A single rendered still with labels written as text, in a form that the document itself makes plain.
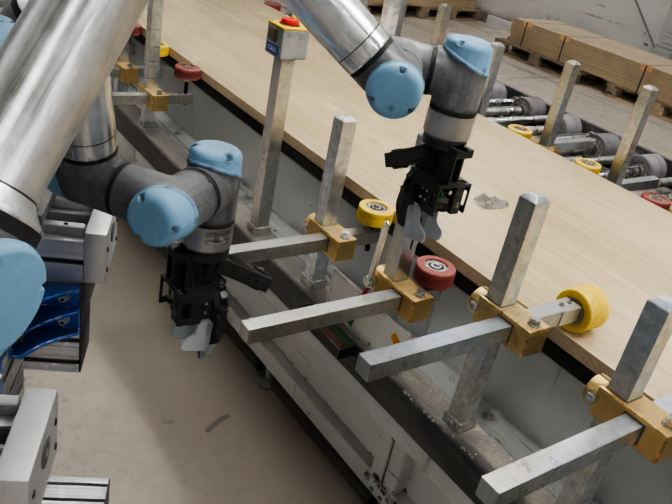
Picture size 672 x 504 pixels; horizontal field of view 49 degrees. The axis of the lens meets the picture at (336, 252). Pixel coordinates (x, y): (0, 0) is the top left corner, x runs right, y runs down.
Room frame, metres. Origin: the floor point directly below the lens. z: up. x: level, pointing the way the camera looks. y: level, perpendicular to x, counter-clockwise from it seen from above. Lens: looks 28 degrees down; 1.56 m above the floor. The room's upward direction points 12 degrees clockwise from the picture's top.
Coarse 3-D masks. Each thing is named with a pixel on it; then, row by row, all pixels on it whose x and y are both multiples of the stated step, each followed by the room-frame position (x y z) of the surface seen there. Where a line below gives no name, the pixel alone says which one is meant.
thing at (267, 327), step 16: (320, 304) 1.12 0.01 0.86; (336, 304) 1.13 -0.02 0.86; (352, 304) 1.14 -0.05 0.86; (368, 304) 1.15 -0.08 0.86; (384, 304) 1.18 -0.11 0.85; (256, 320) 1.02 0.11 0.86; (272, 320) 1.03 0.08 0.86; (288, 320) 1.04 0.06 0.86; (304, 320) 1.06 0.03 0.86; (320, 320) 1.08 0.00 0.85; (336, 320) 1.11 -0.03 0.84; (240, 336) 1.01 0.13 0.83; (256, 336) 1.00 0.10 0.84; (272, 336) 1.02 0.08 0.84
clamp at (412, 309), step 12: (384, 276) 1.25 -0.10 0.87; (384, 288) 1.24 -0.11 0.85; (396, 288) 1.22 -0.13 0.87; (408, 288) 1.22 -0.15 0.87; (408, 300) 1.19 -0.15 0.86; (420, 300) 1.19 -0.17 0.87; (432, 300) 1.21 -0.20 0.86; (396, 312) 1.21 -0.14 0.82; (408, 312) 1.18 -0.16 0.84; (420, 312) 1.19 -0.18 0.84
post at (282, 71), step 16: (288, 64) 1.64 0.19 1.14; (272, 80) 1.65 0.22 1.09; (288, 80) 1.64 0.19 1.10; (272, 96) 1.64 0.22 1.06; (288, 96) 1.65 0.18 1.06; (272, 112) 1.63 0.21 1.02; (272, 128) 1.63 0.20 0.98; (272, 144) 1.63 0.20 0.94; (272, 160) 1.64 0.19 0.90; (272, 176) 1.64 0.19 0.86; (256, 192) 1.65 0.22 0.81; (272, 192) 1.65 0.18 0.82; (256, 208) 1.64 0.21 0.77; (256, 224) 1.63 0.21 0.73
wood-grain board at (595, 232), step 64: (192, 0) 3.30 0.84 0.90; (256, 0) 3.61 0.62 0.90; (256, 64) 2.47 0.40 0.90; (320, 64) 2.65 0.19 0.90; (320, 128) 1.95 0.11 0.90; (384, 128) 2.07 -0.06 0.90; (384, 192) 1.59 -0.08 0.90; (512, 192) 1.77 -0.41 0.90; (576, 192) 1.87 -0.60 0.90; (448, 256) 1.36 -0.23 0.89; (576, 256) 1.46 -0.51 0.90; (640, 256) 1.53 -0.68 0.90
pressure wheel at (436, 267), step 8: (424, 256) 1.29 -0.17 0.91; (432, 256) 1.30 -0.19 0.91; (416, 264) 1.26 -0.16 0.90; (424, 264) 1.26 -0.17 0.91; (432, 264) 1.27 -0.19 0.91; (440, 264) 1.28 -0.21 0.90; (448, 264) 1.28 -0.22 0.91; (416, 272) 1.25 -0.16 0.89; (424, 272) 1.24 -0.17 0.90; (432, 272) 1.24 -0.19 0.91; (440, 272) 1.24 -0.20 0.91; (448, 272) 1.25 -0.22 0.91; (416, 280) 1.25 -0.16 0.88; (424, 280) 1.23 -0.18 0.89; (432, 280) 1.23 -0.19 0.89; (440, 280) 1.23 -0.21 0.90; (448, 280) 1.24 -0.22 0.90; (432, 288) 1.23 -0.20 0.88; (440, 288) 1.23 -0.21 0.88; (448, 288) 1.24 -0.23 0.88
